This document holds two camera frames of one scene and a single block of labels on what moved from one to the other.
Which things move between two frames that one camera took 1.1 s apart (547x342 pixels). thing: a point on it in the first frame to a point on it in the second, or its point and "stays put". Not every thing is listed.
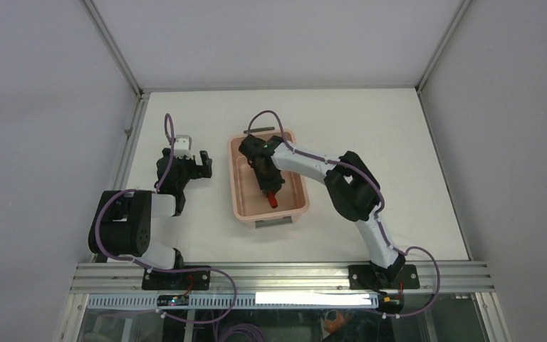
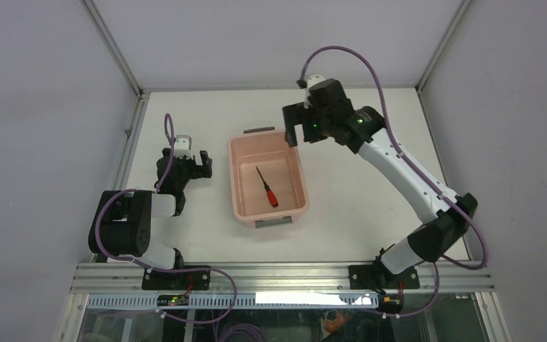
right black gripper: x=274 y=185 to x=294 y=114
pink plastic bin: x=251 y=203 stays put
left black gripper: x=199 y=171 stays put
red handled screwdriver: x=272 y=199 stays put
